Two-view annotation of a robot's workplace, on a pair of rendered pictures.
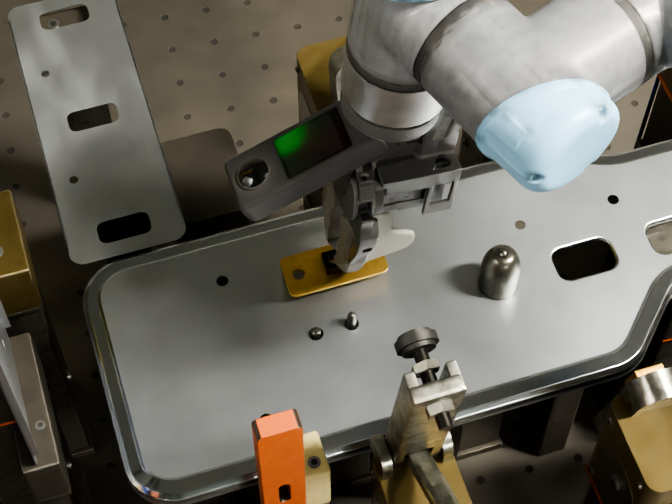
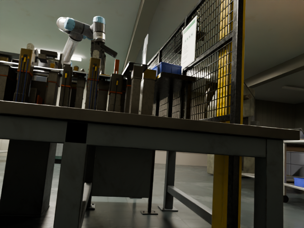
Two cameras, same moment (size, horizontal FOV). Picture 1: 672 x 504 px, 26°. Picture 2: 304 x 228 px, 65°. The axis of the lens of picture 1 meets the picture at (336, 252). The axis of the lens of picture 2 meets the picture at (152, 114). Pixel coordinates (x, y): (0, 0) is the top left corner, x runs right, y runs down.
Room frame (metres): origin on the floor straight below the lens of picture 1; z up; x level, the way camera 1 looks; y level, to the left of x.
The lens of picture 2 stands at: (2.05, 0.39, 0.59)
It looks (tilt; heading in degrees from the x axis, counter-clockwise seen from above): 8 degrees up; 182
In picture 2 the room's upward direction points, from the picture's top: 4 degrees clockwise
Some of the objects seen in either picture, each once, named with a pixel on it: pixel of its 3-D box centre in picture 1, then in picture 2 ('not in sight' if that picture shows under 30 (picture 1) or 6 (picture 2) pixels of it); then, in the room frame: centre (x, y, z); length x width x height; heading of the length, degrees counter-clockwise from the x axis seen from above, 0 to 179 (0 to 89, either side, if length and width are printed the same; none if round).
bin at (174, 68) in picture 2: not in sight; (162, 78); (0.33, 0.37, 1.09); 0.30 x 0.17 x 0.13; 25
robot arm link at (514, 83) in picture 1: (538, 83); (90, 31); (0.55, -0.12, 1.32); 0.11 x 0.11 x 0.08; 38
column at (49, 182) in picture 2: not in sight; (31, 169); (0.05, -0.66, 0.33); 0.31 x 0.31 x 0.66; 13
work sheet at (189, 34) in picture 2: not in sight; (189, 44); (0.49, 0.54, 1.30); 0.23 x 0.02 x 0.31; 18
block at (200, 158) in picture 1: (211, 245); (115, 99); (0.73, 0.12, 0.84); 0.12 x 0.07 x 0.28; 18
